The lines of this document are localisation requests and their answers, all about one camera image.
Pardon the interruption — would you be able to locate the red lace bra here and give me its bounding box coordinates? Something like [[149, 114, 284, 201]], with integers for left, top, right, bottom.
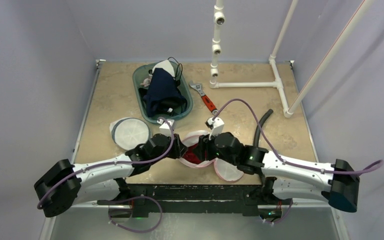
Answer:
[[182, 143, 201, 165]]

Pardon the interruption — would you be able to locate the beige bra in basin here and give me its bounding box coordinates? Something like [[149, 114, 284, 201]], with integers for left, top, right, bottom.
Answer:
[[140, 76, 152, 88]]

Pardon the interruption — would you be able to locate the small pink-zip mesh bag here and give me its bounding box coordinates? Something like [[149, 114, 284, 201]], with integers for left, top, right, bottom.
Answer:
[[178, 130, 244, 183]]

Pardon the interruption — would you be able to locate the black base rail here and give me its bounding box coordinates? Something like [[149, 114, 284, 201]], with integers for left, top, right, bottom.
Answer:
[[97, 178, 290, 218]]

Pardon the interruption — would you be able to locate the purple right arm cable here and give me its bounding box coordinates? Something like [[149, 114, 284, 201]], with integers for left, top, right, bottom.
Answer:
[[211, 98, 384, 176]]

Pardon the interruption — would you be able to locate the red-handled adjustable wrench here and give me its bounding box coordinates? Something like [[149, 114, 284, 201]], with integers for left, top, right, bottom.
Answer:
[[189, 81, 218, 116]]

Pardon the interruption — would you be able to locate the white PVC pipe rack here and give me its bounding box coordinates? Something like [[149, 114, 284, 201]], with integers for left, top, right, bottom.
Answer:
[[209, 0, 377, 119]]

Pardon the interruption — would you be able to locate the black corrugated hose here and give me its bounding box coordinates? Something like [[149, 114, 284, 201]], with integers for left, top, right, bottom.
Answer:
[[252, 108, 275, 148]]

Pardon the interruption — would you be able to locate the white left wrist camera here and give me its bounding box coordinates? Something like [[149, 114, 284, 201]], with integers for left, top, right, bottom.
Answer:
[[157, 119, 176, 137]]

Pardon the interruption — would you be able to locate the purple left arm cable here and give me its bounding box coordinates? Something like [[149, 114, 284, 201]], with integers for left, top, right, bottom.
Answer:
[[36, 116, 176, 211]]

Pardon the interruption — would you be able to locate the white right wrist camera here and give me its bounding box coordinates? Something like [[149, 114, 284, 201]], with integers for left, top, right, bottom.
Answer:
[[205, 117, 225, 140]]

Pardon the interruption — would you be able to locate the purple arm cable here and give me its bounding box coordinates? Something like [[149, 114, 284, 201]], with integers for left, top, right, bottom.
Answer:
[[36, 116, 176, 211], [211, 98, 384, 176]]

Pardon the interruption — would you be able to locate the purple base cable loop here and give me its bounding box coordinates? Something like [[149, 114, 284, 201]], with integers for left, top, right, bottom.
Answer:
[[108, 196, 164, 234]]

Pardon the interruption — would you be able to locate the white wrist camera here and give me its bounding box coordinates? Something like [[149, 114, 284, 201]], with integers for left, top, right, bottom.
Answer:
[[205, 117, 225, 140], [157, 119, 176, 137]]

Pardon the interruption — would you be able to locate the teal plastic basin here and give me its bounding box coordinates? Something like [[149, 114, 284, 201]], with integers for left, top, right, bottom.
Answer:
[[132, 57, 194, 124]]

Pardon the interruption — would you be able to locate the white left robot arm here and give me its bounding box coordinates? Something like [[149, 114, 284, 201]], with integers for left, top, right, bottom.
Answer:
[[34, 133, 188, 218]]

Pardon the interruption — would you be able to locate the navy blue bra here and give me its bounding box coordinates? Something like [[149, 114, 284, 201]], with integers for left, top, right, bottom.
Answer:
[[141, 68, 188, 118]]

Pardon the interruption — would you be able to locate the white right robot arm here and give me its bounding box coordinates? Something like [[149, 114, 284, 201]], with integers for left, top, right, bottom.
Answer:
[[193, 132, 360, 213]]

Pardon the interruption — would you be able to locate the white and black bra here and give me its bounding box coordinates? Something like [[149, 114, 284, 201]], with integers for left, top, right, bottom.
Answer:
[[149, 57, 183, 81]]

